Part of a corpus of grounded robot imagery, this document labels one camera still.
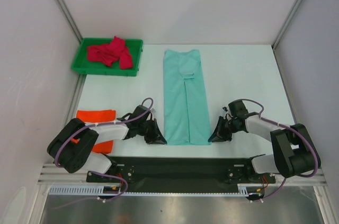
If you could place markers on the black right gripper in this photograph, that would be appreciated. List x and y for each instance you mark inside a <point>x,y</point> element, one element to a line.
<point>224,128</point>

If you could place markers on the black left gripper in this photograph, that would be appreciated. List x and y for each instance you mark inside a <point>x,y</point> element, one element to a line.
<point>157,137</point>

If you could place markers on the teal t shirt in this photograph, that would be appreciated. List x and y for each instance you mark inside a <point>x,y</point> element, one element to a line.
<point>186,115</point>

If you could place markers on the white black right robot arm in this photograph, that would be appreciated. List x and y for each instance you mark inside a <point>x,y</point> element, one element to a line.
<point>294,153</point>

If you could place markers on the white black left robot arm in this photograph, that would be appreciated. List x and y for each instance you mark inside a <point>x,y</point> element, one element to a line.
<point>83,144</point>

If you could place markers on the orange folded t shirt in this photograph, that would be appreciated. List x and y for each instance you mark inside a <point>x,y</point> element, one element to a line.
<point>98,116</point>

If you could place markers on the green plastic tray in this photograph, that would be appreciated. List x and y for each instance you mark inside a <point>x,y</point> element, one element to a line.
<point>82,65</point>

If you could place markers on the red crumpled t shirt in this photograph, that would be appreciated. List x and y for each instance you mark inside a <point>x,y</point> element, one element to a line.
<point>109,53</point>

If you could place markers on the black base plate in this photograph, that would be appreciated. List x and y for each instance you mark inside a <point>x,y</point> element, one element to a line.
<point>183,175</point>

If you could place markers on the white slotted cable duct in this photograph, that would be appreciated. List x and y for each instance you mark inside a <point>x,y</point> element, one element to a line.
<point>101,190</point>

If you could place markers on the left side aluminium rail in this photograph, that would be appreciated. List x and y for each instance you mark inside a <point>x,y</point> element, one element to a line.
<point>72,108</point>

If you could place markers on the right side aluminium rail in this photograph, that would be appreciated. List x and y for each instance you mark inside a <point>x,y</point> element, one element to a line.
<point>294,70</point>

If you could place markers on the aluminium frame rail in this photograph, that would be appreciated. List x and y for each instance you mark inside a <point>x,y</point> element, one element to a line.
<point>53,174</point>

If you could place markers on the right vertical aluminium post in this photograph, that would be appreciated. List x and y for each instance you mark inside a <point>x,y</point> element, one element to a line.
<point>287,22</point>

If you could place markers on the vertical aluminium post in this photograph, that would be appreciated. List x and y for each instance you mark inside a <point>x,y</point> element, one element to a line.
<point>69,19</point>
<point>287,22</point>

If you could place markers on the left vertical aluminium post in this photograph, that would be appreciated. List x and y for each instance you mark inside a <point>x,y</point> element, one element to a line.
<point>69,19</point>

